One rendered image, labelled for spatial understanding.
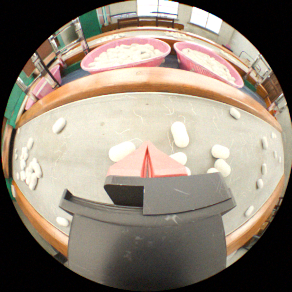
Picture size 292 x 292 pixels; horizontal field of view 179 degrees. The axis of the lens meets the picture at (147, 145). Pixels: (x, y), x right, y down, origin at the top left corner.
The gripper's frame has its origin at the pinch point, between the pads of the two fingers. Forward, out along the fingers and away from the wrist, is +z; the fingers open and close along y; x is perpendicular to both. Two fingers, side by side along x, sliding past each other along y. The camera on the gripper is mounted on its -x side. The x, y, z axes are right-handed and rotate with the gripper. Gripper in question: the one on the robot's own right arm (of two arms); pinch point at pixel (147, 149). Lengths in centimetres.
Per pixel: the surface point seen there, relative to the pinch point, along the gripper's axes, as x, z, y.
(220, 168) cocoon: 2.1, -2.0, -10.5
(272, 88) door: -129, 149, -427
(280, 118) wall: -40, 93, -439
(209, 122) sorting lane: -1.8, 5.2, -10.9
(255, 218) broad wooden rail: 14.2, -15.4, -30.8
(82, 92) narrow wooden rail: -7.2, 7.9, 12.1
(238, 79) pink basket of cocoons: -15.8, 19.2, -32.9
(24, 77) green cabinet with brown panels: -40, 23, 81
